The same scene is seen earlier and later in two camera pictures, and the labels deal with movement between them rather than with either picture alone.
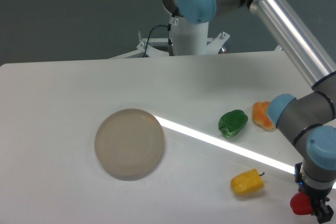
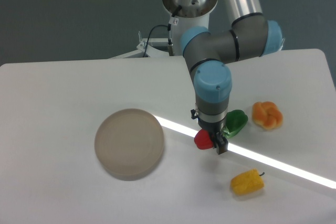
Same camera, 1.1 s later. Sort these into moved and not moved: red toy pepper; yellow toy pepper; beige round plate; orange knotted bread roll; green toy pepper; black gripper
Moved: red toy pepper; black gripper
Not moved: green toy pepper; beige round plate; yellow toy pepper; orange knotted bread roll
